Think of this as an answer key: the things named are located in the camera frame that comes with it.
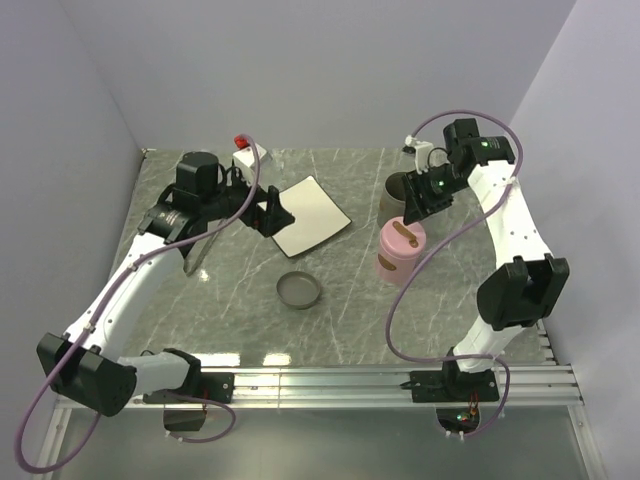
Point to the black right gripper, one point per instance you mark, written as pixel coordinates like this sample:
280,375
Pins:
415,208

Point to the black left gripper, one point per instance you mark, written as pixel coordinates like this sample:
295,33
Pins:
270,220

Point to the grey cylindrical container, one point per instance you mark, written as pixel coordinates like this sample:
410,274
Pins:
393,199

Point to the pink round lid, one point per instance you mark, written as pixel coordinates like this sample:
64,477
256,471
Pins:
402,240

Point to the pink cylindrical container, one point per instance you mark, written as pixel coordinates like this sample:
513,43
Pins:
395,262

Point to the grey round lid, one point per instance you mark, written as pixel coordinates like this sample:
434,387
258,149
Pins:
298,290

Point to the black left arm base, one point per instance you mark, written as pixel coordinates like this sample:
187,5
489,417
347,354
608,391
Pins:
216,386

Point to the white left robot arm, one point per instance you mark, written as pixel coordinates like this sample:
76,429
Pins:
86,363

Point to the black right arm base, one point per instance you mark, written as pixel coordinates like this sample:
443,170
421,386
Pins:
440,387

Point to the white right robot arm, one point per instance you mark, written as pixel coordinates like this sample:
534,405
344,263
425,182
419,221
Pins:
528,279

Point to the white square plate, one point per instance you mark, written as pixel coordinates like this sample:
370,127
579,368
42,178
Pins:
317,218

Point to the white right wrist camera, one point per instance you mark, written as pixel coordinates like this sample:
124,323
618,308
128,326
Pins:
419,151

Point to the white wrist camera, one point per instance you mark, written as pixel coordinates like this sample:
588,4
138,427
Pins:
244,157
419,151

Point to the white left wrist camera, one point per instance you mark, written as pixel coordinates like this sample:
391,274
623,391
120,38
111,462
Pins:
244,157

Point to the aluminium front rail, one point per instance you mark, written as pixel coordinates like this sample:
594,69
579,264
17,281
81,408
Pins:
379,387

